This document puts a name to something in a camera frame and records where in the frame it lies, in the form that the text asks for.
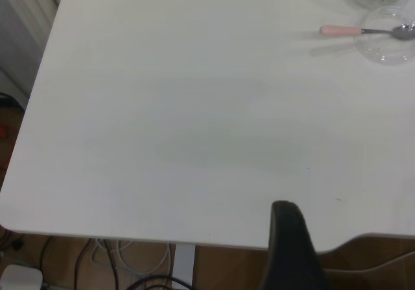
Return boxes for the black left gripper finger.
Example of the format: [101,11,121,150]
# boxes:
[261,200,335,290]

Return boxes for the white power adapter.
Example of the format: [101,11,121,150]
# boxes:
[0,263,45,290]

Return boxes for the pink handled metal spoon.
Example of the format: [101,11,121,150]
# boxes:
[320,22,415,41]

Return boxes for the white coiled cable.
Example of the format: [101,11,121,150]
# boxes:
[90,237,171,275]

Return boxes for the thin black cable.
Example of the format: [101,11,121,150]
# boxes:
[38,236,56,286]

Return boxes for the round clear glass dish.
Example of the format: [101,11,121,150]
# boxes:
[355,6,415,66]

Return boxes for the dark brown cable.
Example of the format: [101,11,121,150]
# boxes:
[75,237,97,290]

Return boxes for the white ribbed radiator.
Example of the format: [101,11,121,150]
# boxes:
[0,0,67,106]

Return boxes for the thick black cable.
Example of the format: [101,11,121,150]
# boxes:
[128,274,195,290]

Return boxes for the white table leg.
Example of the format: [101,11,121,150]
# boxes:
[173,243,197,290]

